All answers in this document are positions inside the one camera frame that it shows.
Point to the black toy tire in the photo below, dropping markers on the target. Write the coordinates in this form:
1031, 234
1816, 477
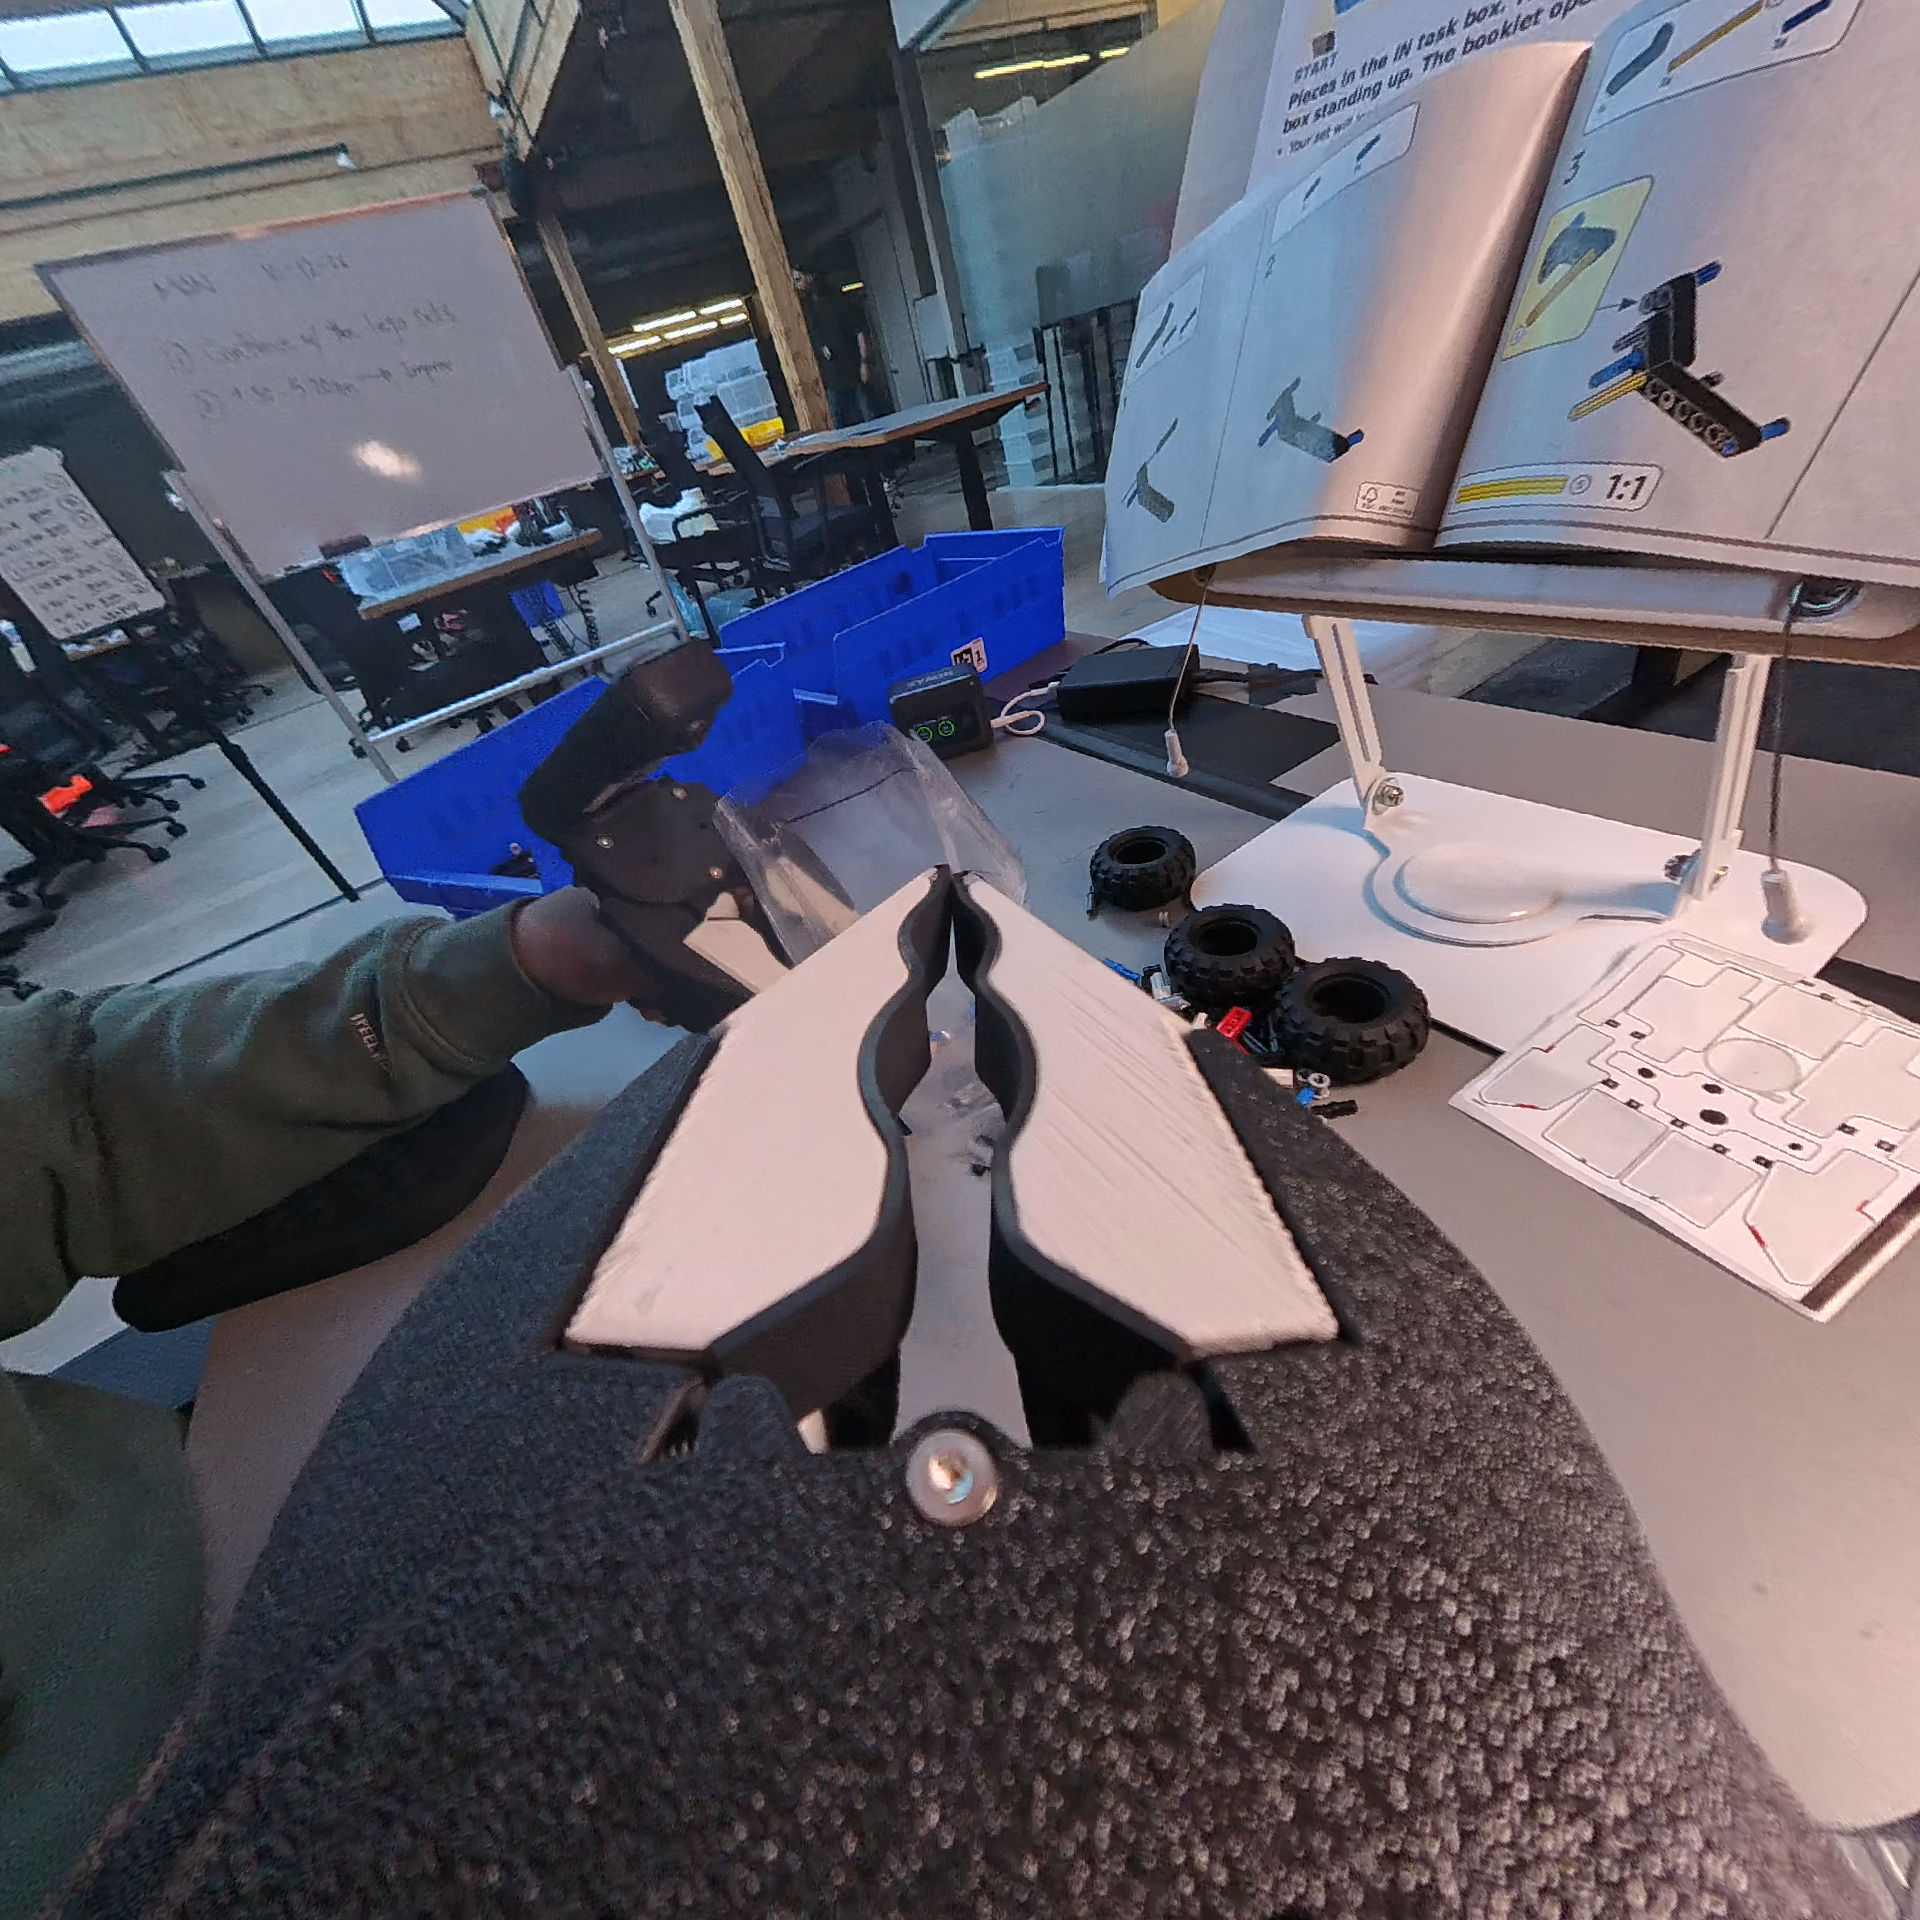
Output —
1350, 1021
1139, 872
1230, 962

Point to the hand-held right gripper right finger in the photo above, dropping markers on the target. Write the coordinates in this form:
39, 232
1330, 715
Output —
1154, 1155

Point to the grey desk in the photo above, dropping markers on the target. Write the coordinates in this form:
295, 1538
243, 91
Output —
1619, 1440

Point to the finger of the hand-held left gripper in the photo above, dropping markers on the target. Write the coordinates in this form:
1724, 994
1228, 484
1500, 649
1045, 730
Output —
743, 954

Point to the black digital timer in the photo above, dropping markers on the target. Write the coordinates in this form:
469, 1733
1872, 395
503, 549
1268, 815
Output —
941, 712

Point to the white booklet stand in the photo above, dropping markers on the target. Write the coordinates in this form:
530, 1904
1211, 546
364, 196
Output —
1500, 872

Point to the person's left hand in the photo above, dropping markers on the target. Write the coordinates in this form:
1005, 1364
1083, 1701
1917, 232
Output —
602, 954

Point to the black power brick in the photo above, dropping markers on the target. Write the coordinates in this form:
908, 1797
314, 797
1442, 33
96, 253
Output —
1127, 682

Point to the person's left forearm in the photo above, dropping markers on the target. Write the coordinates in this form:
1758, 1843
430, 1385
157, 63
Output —
271, 1097

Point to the black chair armrest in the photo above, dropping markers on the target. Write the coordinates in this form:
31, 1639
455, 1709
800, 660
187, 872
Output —
331, 1200

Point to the building instruction booklet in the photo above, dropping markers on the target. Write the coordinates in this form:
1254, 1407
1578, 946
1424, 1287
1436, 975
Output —
1500, 272

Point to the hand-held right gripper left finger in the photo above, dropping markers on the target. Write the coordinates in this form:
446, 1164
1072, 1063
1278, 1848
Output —
765, 1155

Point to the black office chair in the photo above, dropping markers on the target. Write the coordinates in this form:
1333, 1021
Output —
93, 781

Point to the pile of small toy parts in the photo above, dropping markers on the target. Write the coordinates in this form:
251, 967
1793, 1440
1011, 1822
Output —
1218, 1036

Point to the white sticker sheet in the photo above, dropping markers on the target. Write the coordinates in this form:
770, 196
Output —
1711, 1111

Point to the white whiteboard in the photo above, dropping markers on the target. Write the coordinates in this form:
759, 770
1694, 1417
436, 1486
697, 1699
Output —
331, 379

